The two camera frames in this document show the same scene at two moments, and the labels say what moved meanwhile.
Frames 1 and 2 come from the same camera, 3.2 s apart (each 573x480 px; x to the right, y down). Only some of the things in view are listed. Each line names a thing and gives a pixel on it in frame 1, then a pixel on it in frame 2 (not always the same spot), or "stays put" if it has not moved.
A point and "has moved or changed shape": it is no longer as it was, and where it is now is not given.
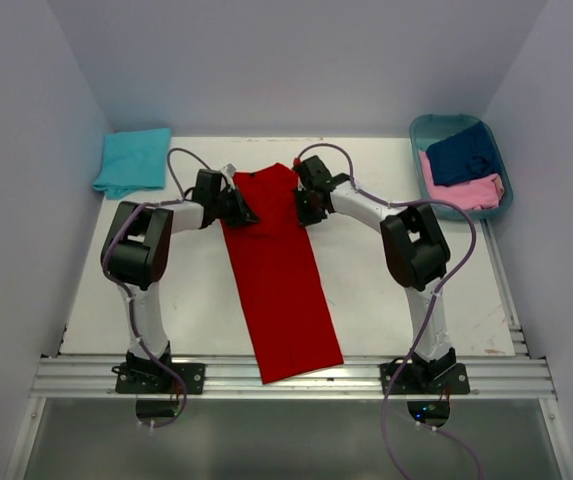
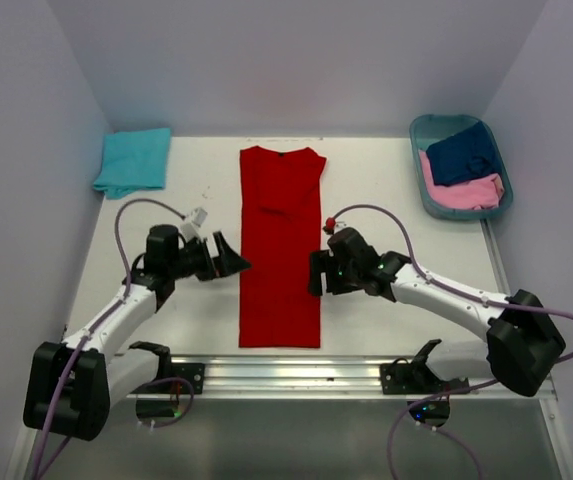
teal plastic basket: (459, 157) stays put
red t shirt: (292, 323) has moved or changed shape
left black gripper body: (229, 207) → (194, 260)
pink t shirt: (480, 193) stays put
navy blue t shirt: (463, 157) stays put
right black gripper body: (307, 210) → (340, 278)
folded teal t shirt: (133, 161) stays put
